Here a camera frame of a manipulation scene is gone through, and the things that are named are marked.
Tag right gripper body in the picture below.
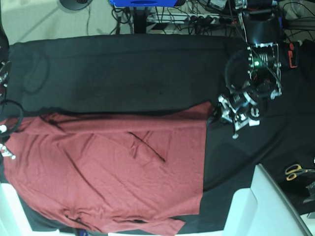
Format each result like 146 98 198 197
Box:
0 144 16 160

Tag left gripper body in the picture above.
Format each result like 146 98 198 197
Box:
218 93 261 139

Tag maroon long-sleeve T-shirt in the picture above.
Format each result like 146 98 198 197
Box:
3 102 212 236

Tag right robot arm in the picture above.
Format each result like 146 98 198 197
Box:
0 18 24 160

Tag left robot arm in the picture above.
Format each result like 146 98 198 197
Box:
208 0 283 139

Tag orange black clamp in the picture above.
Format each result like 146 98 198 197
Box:
287 41 301 68

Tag black table cloth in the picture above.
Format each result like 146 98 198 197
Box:
7 34 315 234

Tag white power strip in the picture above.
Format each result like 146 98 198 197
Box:
147 13 237 25

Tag crumpled black plastic piece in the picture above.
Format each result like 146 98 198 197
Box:
303 182 315 204

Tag blue clamp at bottom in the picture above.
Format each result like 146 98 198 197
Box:
76 229 89 236

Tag blue plastic box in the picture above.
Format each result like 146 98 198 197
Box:
109 0 177 7

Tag dark round fan base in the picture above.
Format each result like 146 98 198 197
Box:
60 0 92 11

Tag yellow-handled scissors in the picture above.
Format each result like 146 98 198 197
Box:
284 164 315 181

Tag black stand post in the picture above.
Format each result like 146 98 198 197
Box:
132 7 150 34

